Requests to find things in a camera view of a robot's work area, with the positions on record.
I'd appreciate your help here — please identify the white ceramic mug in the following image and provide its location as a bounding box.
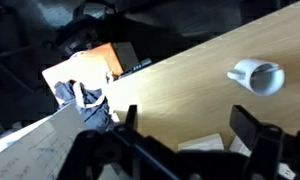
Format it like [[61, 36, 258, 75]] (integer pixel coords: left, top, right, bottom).
[[226, 58, 286, 98]]

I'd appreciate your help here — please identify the white whiteboard with writing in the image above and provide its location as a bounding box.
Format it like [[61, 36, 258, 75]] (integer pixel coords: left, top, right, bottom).
[[0, 103, 88, 180]]

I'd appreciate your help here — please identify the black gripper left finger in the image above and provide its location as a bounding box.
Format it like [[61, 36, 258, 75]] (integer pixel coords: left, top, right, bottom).
[[111, 104, 198, 180]]

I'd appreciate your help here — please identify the black power strip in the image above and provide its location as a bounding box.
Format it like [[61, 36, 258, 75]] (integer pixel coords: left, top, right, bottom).
[[118, 58, 153, 80]]

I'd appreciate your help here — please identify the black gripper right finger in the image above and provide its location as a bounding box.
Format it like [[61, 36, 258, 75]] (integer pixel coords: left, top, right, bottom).
[[229, 104, 286, 180]]

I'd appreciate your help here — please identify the orange box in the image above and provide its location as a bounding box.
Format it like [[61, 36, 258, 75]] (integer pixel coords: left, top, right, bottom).
[[41, 42, 125, 101]]

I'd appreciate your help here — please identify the white book with dragon print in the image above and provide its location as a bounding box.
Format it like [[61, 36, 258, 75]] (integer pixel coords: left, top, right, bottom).
[[178, 133, 255, 158]]

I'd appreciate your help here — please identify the dark blue cloth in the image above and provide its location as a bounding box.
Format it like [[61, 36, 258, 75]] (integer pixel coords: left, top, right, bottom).
[[53, 79, 113, 131]]

